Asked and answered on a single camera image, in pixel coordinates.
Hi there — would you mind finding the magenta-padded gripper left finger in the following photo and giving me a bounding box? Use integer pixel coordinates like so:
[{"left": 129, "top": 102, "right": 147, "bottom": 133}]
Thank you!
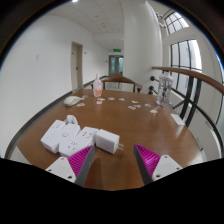
[{"left": 45, "top": 144, "right": 97, "bottom": 188}]

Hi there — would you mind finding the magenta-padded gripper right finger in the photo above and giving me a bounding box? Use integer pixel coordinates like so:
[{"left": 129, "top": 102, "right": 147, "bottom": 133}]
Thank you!
[{"left": 133, "top": 143, "right": 184, "bottom": 186}]

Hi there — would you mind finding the white charger block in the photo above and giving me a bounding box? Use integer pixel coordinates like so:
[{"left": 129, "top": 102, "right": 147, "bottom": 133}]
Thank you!
[{"left": 94, "top": 128, "right": 125, "bottom": 155}]

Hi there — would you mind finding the white flat power plug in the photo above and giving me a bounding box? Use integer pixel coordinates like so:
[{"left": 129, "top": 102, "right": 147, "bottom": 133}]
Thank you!
[{"left": 59, "top": 123, "right": 82, "bottom": 148}]

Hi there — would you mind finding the white card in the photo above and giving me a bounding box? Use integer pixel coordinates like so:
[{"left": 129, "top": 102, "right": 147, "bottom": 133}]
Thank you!
[{"left": 170, "top": 113, "right": 186, "bottom": 126}]

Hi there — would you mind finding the clear plastic water bottle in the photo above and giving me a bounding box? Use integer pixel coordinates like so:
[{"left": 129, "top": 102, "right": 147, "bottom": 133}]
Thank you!
[{"left": 156, "top": 72, "right": 174, "bottom": 108}]

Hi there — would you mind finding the clear bottle with orange label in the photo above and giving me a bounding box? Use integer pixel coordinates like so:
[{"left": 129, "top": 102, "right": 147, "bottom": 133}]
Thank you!
[{"left": 93, "top": 73, "right": 103, "bottom": 98}]

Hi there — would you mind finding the wooden chair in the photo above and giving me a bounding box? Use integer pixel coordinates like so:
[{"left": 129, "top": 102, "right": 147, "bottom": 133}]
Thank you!
[{"left": 91, "top": 75, "right": 144, "bottom": 94}]

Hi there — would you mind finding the beige single door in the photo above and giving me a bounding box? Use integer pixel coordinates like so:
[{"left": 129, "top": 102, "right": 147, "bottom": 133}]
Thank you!
[{"left": 70, "top": 41, "right": 84, "bottom": 92}]

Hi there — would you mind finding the wooden handrail with black balusters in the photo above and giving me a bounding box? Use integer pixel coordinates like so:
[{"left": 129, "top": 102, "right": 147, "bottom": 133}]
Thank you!
[{"left": 148, "top": 65, "right": 224, "bottom": 158}]

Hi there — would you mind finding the glazed double door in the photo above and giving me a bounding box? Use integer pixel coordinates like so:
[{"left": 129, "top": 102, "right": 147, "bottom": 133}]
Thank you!
[{"left": 108, "top": 54, "right": 125, "bottom": 77}]

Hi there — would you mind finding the tall black-framed window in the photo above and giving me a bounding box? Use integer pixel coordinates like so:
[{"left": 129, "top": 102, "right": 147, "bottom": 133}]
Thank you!
[{"left": 169, "top": 39, "right": 203, "bottom": 101}]

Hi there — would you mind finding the small high window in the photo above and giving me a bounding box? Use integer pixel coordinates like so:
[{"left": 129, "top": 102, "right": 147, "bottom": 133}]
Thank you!
[{"left": 164, "top": 11, "right": 190, "bottom": 35}]

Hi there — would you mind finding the white coiled cable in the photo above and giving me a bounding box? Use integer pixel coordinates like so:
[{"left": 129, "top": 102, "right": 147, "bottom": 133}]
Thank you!
[{"left": 65, "top": 114, "right": 79, "bottom": 126}]

